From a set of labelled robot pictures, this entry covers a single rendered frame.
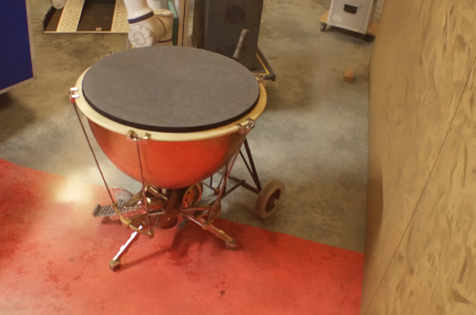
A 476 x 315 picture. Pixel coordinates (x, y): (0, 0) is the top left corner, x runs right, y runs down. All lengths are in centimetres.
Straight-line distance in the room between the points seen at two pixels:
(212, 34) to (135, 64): 108
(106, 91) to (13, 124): 151
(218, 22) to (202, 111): 135
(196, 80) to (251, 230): 86
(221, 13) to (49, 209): 148
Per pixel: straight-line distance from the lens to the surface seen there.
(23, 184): 259
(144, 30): 260
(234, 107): 161
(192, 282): 205
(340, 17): 481
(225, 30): 288
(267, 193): 224
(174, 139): 147
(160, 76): 178
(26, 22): 309
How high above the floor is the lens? 159
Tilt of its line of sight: 36 degrees down
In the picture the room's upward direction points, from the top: 7 degrees clockwise
